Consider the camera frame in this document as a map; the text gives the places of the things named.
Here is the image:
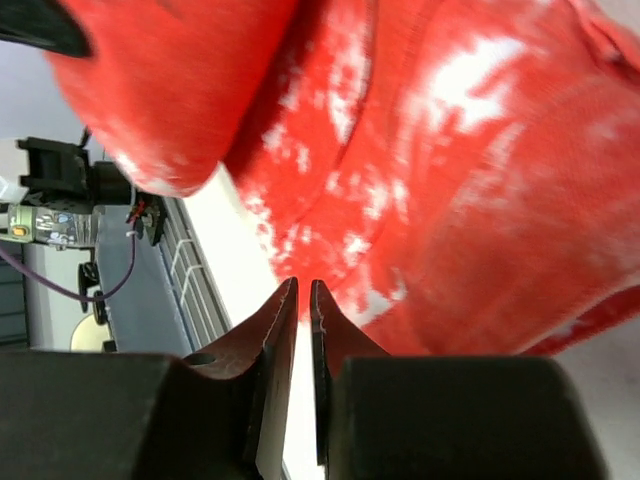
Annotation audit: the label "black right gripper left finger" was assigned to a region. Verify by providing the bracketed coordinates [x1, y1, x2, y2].
[1, 279, 298, 479]

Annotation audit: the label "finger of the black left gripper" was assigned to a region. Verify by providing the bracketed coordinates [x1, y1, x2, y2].
[0, 0, 92, 58]

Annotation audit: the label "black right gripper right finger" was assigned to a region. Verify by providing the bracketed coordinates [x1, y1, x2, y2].
[309, 280, 609, 480]

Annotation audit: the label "red white tie-dye trousers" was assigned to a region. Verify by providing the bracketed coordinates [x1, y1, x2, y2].
[49, 1, 639, 354]

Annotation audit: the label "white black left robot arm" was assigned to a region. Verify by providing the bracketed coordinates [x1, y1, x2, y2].
[1, 1, 134, 213]

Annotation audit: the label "beige round stool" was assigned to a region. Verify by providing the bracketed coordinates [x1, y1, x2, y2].
[69, 314, 117, 353]

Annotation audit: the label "clear plastic water bottle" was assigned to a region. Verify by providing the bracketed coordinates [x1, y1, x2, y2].
[1, 203, 100, 250]

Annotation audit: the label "aluminium table edge rail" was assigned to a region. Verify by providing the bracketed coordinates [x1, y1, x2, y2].
[160, 198, 231, 350]

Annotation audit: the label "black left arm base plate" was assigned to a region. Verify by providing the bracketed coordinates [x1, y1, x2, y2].
[126, 191, 167, 246]

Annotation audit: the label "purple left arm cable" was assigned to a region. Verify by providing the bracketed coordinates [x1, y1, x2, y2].
[0, 232, 139, 302]

